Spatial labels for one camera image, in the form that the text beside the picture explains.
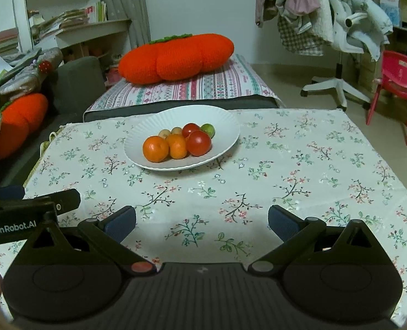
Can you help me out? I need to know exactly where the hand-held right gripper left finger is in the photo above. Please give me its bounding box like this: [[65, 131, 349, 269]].
[[18, 205, 156, 276]]

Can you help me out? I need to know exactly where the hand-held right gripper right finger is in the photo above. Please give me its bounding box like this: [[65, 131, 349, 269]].
[[247, 205, 390, 276]]

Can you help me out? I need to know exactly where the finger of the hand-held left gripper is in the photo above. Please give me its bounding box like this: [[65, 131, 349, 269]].
[[23, 188, 81, 216], [0, 185, 26, 201]]

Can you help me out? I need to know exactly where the white ribbed plate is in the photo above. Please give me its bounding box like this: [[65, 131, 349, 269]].
[[124, 106, 240, 171]]

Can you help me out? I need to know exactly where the orange mandarin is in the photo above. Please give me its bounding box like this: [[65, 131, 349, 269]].
[[142, 136, 170, 163], [166, 134, 188, 159]]

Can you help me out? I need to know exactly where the red tomato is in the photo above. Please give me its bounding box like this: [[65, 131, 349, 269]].
[[186, 130, 212, 156], [182, 123, 201, 138]]

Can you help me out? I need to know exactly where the floral tablecloth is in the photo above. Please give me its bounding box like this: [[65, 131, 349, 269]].
[[0, 109, 407, 317]]

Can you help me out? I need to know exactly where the orange plush pumpkin cushion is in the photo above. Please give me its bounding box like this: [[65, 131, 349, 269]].
[[118, 33, 234, 85], [0, 93, 49, 160]]

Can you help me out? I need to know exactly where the shiny floral fabric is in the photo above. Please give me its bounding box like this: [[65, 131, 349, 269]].
[[0, 47, 64, 96]]

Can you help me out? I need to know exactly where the grey sofa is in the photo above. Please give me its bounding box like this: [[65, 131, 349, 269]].
[[0, 56, 107, 186]]

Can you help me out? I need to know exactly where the grey ottoman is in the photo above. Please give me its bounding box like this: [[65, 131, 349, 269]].
[[83, 94, 287, 122]]

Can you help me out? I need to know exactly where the white swivel chair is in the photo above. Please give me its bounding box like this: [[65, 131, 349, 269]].
[[300, 0, 374, 112]]

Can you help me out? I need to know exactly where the stack of flat books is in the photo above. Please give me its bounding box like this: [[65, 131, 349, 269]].
[[0, 29, 20, 63]]

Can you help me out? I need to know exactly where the striped patterned cover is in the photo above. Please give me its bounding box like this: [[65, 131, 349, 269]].
[[87, 54, 281, 112]]

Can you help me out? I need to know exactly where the white bookshelf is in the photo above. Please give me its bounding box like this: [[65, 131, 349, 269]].
[[11, 0, 133, 61]]

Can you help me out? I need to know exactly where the pile of books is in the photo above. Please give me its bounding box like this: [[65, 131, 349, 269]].
[[30, 2, 108, 35]]

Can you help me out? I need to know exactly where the checked cloth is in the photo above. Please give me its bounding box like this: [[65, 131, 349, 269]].
[[277, 15, 328, 57]]

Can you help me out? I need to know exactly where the red plastic chair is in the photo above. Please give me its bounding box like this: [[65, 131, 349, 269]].
[[366, 50, 407, 147]]

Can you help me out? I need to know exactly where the grey curtain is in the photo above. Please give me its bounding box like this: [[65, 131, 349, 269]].
[[98, 0, 152, 55]]

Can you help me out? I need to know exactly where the white fleece garment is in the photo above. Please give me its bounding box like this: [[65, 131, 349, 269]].
[[308, 0, 349, 53]]

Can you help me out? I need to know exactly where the light blue towel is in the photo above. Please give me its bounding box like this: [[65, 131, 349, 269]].
[[347, 0, 394, 61]]

